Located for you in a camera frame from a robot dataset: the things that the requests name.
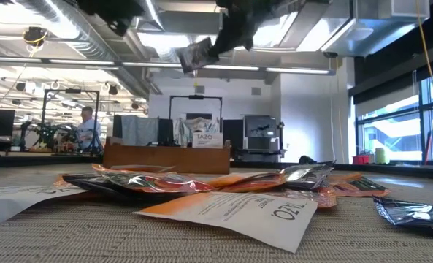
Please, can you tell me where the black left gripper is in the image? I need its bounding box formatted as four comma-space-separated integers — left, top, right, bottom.
76, 0, 144, 37

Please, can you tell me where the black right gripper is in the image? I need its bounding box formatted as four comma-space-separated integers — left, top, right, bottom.
207, 0, 275, 58

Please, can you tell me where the black blackcurrant tea packet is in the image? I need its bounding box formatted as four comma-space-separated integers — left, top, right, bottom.
61, 172, 155, 201
372, 195, 433, 237
278, 160, 337, 191
175, 36, 218, 74

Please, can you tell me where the white Tazo tea packet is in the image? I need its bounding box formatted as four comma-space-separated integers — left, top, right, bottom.
0, 184, 88, 224
134, 191, 319, 254
191, 131, 224, 149

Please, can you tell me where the wooden tea organizer box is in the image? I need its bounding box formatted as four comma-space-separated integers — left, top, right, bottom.
102, 137, 231, 175

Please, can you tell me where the long tube light strip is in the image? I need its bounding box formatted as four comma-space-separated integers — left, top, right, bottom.
0, 56, 337, 77

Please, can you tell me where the black partition panel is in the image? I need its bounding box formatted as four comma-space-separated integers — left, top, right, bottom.
222, 118, 245, 151
112, 114, 123, 139

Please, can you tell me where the grey screen cart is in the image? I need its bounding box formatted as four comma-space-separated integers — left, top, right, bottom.
242, 114, 286, 161

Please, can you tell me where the silver foil sheet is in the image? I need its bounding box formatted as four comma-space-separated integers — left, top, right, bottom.
173, 116, 221, 148

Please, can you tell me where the person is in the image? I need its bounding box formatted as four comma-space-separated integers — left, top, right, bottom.
76, 105, 103, 153

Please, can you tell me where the grey fabric partition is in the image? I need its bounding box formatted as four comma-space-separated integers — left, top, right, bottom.
120, 115, 160, 147

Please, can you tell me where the red plastic bin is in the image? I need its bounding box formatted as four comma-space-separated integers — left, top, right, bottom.
351, 154, 371, 166

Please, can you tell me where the black framed window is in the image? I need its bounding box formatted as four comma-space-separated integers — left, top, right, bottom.
354, 69, 433, 164

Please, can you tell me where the green yellow roll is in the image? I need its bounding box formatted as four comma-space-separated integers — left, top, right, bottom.
374, 147, 388, 165

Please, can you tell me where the grey woven placemat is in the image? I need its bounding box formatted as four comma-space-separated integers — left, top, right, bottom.
0, 164, 433, 263

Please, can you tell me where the black camera gantry frame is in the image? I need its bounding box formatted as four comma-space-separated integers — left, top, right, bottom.
40, 88, 101, 154
169, 94, 223, 134

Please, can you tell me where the black yellow cable reel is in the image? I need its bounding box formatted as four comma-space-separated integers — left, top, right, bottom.
22, 26, 49, 47

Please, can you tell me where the yellow hanging cable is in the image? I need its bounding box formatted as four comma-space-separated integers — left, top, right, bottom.
415, 0, 433, 154

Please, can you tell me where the black aluminium table frame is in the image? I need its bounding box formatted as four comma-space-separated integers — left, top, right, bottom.
0, 155, 433, 180

